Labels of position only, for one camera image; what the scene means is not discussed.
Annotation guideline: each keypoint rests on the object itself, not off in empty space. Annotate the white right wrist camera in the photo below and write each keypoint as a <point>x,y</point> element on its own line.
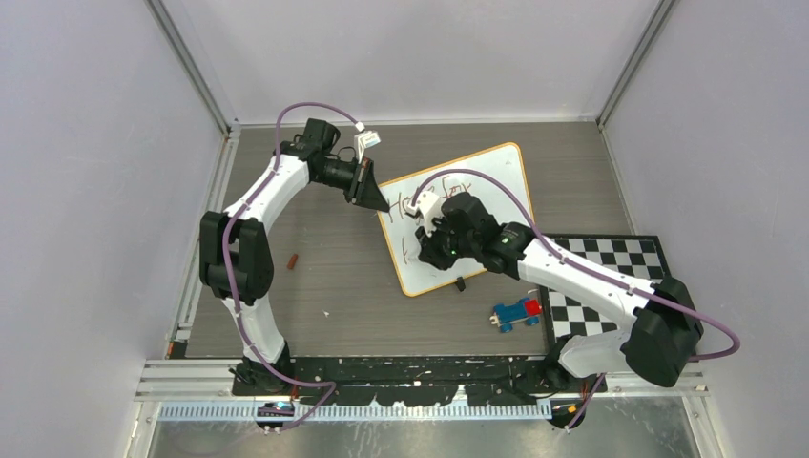
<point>425,208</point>

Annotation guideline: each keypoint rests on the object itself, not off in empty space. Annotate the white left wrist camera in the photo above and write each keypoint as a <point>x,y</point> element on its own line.
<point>363,140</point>

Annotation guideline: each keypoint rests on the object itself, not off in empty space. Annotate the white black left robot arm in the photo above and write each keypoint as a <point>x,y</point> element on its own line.
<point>235,259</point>

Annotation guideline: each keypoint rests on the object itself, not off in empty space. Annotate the metal whiteboard stand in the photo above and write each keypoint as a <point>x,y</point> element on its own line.
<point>460,284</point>

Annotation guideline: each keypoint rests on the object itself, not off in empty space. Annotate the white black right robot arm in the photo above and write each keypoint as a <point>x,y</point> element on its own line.
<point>497,247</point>

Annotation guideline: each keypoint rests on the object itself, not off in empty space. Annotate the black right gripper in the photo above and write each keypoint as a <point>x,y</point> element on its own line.
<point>429,248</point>

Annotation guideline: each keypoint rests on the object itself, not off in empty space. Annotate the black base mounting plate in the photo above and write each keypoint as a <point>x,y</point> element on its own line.
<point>417,379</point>

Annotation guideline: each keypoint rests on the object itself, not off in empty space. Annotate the aluminium front frame rail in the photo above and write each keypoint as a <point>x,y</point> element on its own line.
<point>196,390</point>

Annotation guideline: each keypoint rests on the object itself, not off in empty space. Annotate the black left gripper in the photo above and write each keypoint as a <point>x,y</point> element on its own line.
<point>363,190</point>

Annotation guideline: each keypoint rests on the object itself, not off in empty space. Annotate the yellow framed whiteboard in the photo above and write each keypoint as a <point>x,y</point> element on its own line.
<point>496,176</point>

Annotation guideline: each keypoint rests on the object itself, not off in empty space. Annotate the blue red toy car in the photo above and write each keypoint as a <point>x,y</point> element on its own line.
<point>506,316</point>

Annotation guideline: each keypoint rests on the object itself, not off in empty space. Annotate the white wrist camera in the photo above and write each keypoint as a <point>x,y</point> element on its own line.
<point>425,208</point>
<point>363,140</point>

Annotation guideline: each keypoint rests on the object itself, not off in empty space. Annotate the black white checkerboard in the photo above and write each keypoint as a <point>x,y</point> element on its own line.
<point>654,319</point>

